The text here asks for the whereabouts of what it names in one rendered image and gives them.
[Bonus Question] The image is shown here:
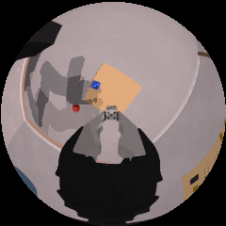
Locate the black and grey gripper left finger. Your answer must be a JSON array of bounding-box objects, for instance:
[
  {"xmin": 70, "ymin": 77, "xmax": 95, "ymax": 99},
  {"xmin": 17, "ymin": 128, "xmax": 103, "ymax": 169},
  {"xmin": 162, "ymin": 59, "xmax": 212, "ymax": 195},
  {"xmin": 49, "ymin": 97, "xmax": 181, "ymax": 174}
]
[{"xmin": 56, "ymin": 111, "xmax": 105, "ymax": 177}]

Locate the white die with black pips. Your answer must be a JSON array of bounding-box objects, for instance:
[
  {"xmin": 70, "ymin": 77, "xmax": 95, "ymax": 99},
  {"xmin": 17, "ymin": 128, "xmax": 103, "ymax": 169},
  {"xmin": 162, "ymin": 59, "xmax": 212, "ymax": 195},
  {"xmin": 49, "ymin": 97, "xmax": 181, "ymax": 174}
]
[{"xmin": 105, "ymin": 105, "xmax": 118, "ymax": 120}]

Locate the blue die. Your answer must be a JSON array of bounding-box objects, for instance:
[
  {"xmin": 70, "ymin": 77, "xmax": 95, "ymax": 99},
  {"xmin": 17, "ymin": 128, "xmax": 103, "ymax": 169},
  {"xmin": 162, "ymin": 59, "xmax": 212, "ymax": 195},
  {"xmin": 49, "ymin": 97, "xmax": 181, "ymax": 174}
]
[{"xmin": 91, "ymin": 81, "xmax": 101, "ymax": 89}]

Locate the red die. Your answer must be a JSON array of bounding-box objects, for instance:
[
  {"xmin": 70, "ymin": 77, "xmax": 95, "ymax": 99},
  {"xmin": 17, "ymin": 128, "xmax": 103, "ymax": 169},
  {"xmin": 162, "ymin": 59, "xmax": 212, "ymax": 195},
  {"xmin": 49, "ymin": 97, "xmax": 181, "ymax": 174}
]
[{"xmin": 73, "ymin": 105, "xmax": 80, "ymax": 112}]

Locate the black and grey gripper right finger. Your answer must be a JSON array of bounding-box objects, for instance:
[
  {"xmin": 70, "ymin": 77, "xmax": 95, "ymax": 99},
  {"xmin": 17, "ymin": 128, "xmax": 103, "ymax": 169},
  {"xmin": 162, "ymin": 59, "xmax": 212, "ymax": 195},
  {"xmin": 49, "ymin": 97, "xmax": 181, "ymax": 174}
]
[{"xmin": 117, "ymin": 111, "xmax": 163, "ymax": 183}]

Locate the orange mat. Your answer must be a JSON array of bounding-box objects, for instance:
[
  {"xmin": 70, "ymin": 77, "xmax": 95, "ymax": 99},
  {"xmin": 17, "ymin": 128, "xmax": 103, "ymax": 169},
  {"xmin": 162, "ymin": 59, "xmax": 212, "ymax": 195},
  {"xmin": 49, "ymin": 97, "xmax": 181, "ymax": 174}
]
[{"xmin": 84, "ymin": 63, "xmax": 142, "ymax": 113}]

